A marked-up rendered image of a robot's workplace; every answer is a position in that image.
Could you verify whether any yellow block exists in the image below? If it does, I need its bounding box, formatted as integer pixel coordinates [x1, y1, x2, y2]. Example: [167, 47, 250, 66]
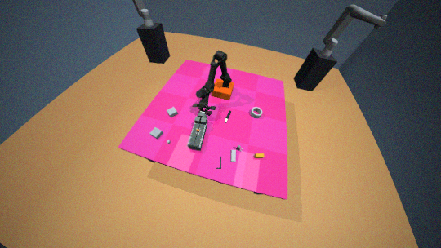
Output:
[254, 153, 265, 158]

